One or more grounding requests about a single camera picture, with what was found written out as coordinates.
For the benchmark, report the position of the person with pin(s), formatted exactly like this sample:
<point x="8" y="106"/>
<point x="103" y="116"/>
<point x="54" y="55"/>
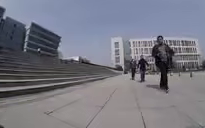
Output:
<point x="142" y="66"/>
<point x="162" y="60"/>
<point x="133" y="67"/>

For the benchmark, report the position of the grey paved plaza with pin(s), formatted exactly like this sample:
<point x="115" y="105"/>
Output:
<point x="123" y="106"/>

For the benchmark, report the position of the wide grey stone steps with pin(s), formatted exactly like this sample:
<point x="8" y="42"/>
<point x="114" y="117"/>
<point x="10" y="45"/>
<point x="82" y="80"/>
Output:
<point x="40" y="71"/>

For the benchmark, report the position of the grey building with slanted bands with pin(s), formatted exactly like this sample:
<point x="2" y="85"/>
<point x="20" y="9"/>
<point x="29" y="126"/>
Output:
<point x="41" y="41"/>

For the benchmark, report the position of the white building with windows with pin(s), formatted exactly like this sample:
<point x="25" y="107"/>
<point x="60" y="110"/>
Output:
<point x="186" y="51"/>

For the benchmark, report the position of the row of dark bollards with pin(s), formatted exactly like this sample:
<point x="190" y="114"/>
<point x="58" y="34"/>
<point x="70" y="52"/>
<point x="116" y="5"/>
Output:
<point x="191" y="74"/>

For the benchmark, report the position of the dark glass building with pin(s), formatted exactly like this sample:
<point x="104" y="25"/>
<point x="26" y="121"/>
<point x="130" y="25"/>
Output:
<point x="5" y="33"/>

